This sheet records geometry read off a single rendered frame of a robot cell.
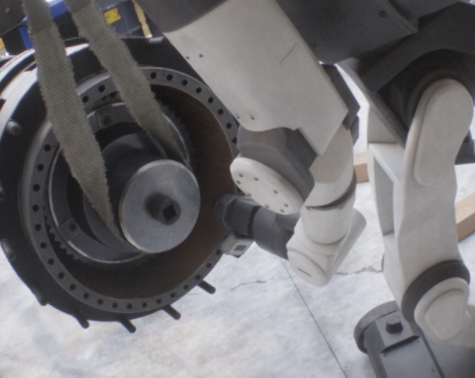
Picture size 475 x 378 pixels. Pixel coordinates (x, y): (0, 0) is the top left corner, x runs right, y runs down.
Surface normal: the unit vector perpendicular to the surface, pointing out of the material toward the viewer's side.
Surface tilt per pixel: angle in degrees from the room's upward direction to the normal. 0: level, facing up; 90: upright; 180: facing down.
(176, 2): 104
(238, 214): 50
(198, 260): 14
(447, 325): 90
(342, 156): 79
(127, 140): 90
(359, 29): 113
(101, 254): 90
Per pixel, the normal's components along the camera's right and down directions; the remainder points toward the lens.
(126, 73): 0.31, 0.56
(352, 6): -0.22, 0.85
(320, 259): -0.28, 0.29
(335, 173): 0.56, 0.05
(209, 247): -0.56, -0.53
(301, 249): -0.66, 0.11
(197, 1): 0.09, 0.64
